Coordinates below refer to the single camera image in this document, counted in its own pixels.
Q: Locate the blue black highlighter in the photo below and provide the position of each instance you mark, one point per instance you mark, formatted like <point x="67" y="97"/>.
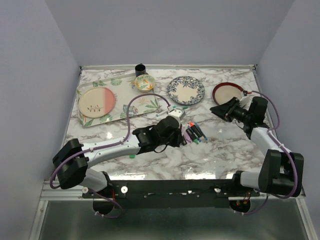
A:
<point x="184" y="142"/>

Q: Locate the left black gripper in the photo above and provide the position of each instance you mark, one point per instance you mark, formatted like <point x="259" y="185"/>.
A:
<point x="178" y="138"/>

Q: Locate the floral yellow bowl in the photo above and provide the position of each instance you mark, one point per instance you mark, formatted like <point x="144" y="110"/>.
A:
<point x="144" y="83"/>

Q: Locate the orange black highlighter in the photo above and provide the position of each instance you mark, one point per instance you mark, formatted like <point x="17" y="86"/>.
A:
<point x="195" y="129"/>

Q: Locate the teal capped white marker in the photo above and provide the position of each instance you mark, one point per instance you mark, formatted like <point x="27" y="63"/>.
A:
<point x="161" y="113"/>

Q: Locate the black cup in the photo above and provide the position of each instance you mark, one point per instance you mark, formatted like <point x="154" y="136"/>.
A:
<point x="140" y="69"/>

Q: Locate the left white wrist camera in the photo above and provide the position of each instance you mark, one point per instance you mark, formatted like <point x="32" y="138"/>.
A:
<point x="178" y="114"/>

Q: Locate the floral rectangular tray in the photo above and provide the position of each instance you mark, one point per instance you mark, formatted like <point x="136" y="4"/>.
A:
<point x="124" y="90"/>

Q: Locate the aluminium frame rail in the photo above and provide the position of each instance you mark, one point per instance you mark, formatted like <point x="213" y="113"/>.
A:
<point x="50" y="194"/>

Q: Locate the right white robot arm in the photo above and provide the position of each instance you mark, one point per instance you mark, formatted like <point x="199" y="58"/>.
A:
<point x="282" y="170"/>

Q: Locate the red rimmed brown plate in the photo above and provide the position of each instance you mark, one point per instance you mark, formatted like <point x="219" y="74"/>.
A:
<point x="225" y="91"/>

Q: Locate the blue floral plate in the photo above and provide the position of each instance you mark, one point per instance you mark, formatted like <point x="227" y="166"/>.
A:
<point x="186" y="90"/>

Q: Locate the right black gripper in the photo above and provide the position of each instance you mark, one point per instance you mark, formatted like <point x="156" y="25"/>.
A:
<point x="226" y="110"/>

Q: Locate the green black highlighter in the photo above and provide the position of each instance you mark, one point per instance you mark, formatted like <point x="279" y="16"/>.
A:
<point x="192" y="135"/>

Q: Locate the black mounting base bar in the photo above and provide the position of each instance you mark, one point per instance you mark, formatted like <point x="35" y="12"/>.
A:
<point x="188" y="193"/>

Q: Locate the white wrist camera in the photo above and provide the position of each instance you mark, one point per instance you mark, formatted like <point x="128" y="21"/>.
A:
<point x="245" y="98"/>
<point x="178" y="114"/>

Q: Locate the pink cream round plate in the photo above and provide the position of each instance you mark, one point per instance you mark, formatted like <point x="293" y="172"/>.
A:
<point x="96" y="102"/>

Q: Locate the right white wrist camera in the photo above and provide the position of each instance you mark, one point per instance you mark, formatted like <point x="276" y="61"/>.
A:
<point x="245" y="98"/>

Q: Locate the purple translucent highlighter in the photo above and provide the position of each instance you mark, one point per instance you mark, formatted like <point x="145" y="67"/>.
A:
<point x="186" y="136"/>

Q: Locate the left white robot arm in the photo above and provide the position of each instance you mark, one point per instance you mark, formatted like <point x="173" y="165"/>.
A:
<point x="74" y="161"/>

